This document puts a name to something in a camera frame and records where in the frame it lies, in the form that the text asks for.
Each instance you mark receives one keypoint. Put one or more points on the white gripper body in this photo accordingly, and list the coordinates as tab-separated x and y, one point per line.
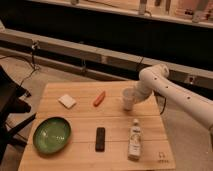
141	92

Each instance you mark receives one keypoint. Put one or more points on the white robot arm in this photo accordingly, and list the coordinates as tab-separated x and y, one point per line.
154	78

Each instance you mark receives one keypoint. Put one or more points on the green ceramic bowl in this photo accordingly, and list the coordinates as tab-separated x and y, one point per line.
52	135

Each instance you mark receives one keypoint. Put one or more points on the orange carrot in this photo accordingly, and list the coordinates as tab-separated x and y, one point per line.
99	99

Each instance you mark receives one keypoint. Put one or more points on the white plastic bottle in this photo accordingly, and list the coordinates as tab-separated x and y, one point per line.
134	147

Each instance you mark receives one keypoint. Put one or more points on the black remote control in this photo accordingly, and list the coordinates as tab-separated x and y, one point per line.
100	139

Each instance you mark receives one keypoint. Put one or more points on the white sponge block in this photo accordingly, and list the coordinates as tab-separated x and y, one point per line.
67	101

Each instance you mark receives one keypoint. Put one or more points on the black office chair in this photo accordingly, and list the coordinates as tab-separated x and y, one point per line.
10	102

